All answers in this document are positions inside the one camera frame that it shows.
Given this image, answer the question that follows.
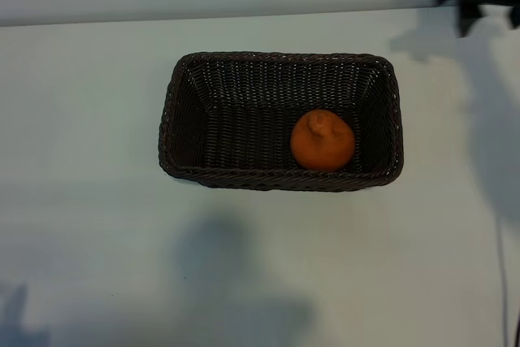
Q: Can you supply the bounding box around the orange fruit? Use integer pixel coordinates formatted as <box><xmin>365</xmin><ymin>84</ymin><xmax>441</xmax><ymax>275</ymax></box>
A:
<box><xmin>289</xmin><ymin>108</ymin><xmax>357</xmax><ymax>173</ymax></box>

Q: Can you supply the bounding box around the dark brown woven wicker basket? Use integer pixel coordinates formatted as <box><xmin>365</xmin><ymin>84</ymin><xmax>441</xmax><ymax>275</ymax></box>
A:
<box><xmin>157</xmin><ymin>51</ymin><xmax>405</xmax><ymax>193</ymax></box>

